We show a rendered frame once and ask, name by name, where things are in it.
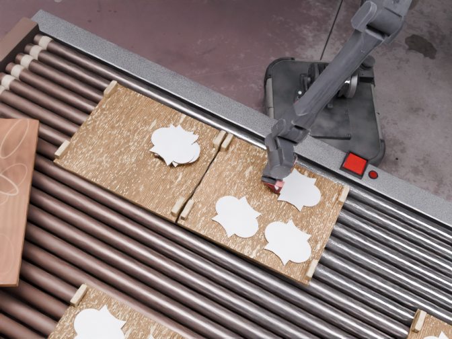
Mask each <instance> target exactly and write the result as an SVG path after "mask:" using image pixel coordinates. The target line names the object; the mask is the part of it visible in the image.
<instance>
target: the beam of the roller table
mask: <svg viewBox="0 0 452 339"><path fill-rule="evenodd" d="M31 20H32V21H34V22H37V23H38V25H39V29H40V34H41V35H43V36H48V37H49V38H52V39H53V40H54V41H55V42H58V43H60V44H62V45H64V46H66V47H68V48H70V49H72V50H75V51H77V52H79V53H81V54H83V55H85V56H87V57H89V58H91V59H93V60H95V61H97V62H99V63H101V64H103V65H105V66H108V67H110V68H112V69H114V70H116V71H118V72H120V73H123V74H125V75H127V76H129V77H131V78H133V79H135V80H137V81H140V82H141V83H144V84H145V85H148V86H149V87H152V88H153V89H156V90H158V91H160V92H162V93H164V94H166V95H168V96H170V97H173V98H175V99H177V100H179V101H181V102H183V103H185V104H187V105H189V106H192V107H193V108H196V109H197V110H200V111H201V112H204V113H206V114H208V115H210V116H212V117H214V118H216V119H218V120H221V121H223V122H225V123H227V124H229V125H231V126H233V127H235V128H238V129H239V130H242V131H243V132H245V133H248V134H249V135H252V136H254V137H256V138H258V139H260V140H262V141H264V140H265V138H266V136H267V135H269V134H270V133H272V132H271V128H272V127H273V126H274V125H275V124H276V123H277V122H278V121H277V120H275V119H273V118H271V117H269V116H267V115H265V114H263V113H261V112H258V111H256V110H254V109H252V108H250V107H248V106H245V105H243V104H241V103H239V102H237V101H235V100H232V99H231V98H228V97H227V96H224V95H222V94H220V93H218V92H216V91H214V90H211V89H209V88H207V87H205V86H203V85H201V84H199V83H197V82H195V81H193V80H191V79H188V78H186V77H184V76H182V75H180V74H178V73H175V72H173V71H171V70H169V69H167V68H165V67H162V66H161V65H158V64H157V63H154V62H152V61H150V60H148V59H146V58H144V57H142V56H139V55H137V54H135V53H133V52H131V51H129V50H127V49H125V48H123V47H121V46H118V45H116V44H114V43H112V42H110V41H108V40H105V39H103V38H101V37H99V36H97V35H95V34H92V33H91V32H88V31H87V30H84V29H82V28H80V27H78V26H76V25H74V24H71V23H69V22H67V21H65V20H63V19H61V18H59V17H57V16H55V15H53V14H51V13H48V12H46V11H44V10H42V9H40V10H39V11H38V12H37V13H36V14H35V15H34V16H33V17H32V18H31ZM294 150H295V152H294V153H295V155H297V157H298V158H299V159H302V160H304V161H306V162H308V163H310V164H312V165H314V166H316V167H319V168H321V169H323V170H325V171H327V172H329V173H331V174H333V175H335V176H338V177H339V178H342V179H343V180H346V181H347V182H350V183H352V184H354V185H356V186H358V187H360V188H362V189H364V190H367V191H369V192H371V193H373V194H375V195H377V196H379V197H381V198H384V199H386V200H388V201H390V202H392V203H394V204H396V205H398V206H400V207H402V208H404V209H406V210H408V211H410V212H412V213H414V214H417V215H419V216H421V217H423V218H425V219H427V220H429V221H432V222H433V223H436V224H437V225H440V226H441V227H444V228H445V229H448V230H450V231H452V202H449V201H448V200H445V199H443V198H441V197H439V196H437V195H434V194H432V193H430V192H428V191H426V190H423V189H421V188H419V187H417V186H415V185H413V184H411V183H409V182H407V181H405V180H403V179H401V178H398V177H396V176H394V175H392V174H390V173H387V172H385V171H383V170H382V169H379V168H378V167H375V166H373V165H371V164H369V165H368V167H367V169H366V171H365V173H364V176H363V178H362V179H361V180H360V179H358V178H356V177H354V176H352V175H350V174H348V173H346V172H344V171H342V170H339V168H340V166H341V164H342V162H343V160H344V158H345V156H346V153H345V152H343V151H341V150H339V149H337V148H335V147H333V146H331V145H328V144H326V143H324V142H322V141H320V140H317V139H315V138H313V137H311V136H309V135H308V136H307V138H306V139H305V140H304V141H303V142H302V143H299V144H298V145H297V146H294ZM371 170H373V171H376V172H377V173H378V178H377V179H371V178H370V177H369V175H368V173H369V172H370V171H371Z"/></svg>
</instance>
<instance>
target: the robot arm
mask: <svg viewBox="0 0 452 339"><path fill-rule="evenodd" d="M392 2H393V3H392ZM411 2H412V0H370V1H367V2H365V3H364V4H363V5H362V7H361V8H360V9H359V10H358V11H357V13H356V14H355V15H354V17H353V18H352V19H351V24H352V26H353V28H355V30H354V32H353V33H352V35H351V37H350V38H349V39H348V41H347V42H346V44H345V45H344V46H343V47H342V48H341V49H340V51H339V52H338V53H337V55H336V56H335V57H334V58H333V59H332V61H331V62H330V63H329V65H328V66H327V67H326V68H325V69H324V71H323V72H322V73H321V75H320V76H319V77H318V78H317V79H316V80H315V82H314V83H313V85H312V86H311V87H310V88H309V89H308V90H307V92H306V93H305V94H304V95H303V97H302V98H301V99H300V100H298V101H297V102H296V103H294V104H293V105H292V106H291V107H290V109H289V110H286V111H285V113H284V114H283V115H282V116H281V117H280V119H279V120H278V122H277V123H276V124H275V125H274V126H273V127H272V128H271V132H272V133H270V134H269V135H267V136H266V138H265V140H264V142H265V146H266V152H267V156H268V162H267V164H266V166H265V168H264V169H263V171H262V178H261V180H262V183H264V184H265V185H267V186H269V187H270V188H271V189H272V190H273V191H274V192H275V193H278V194H279V193H280V191H281V190H282V188H283V186H284V184H285V182H283V178H285V177H287V176H289V175H290V173H291V170H292V168H293V166H294V164H295V162H296V160H297V155H295V153H294V152H295V150H294V146H297V145H298V144H299V143H302V142H303V141H304V140H305V139H306V138H307V136H308V134H309V133H310V132H311V129H310V128H311V127H312V126H313V124H314V123H315V120H316V118H317V117H318V115H319V113H320V112H321V111H322V110H323V108H324V107H325V106H326V104H327V103H328V102H329V101H330V100H331V99H332V98H333V96H334V95H335V94H336V93H337V91H338V90H339V89H340V88H341V87H342V86H343V85H344V83H345V82H346V81H347V79H348V78H349V77H350V76H351V75H352V74H353V73H354V71H355V70H356V69H357V68H358V66H359V65H360V64H361V63H362V62H363V61H364V59H365V58H366V57H367V56H368V55H369V54H370V53H371V52H372V51H373V50H374V49H375V48H376V47H378V46H379V45H380V44H381V43H382V42H383V43H385V44H387V45H390V44H391V43H392V41H393V40H394V39H395V38H396V36H397V35H398V34H399V33H400V32H401V31H402V30H403V28H404V26H405V25H404V24H405V21H404V18H405V16H406V14H407V12H408V9H409V7H410V4H411ZM274 186H276V187H278V190H277V189H276V188H275V187H274Z"/></svg>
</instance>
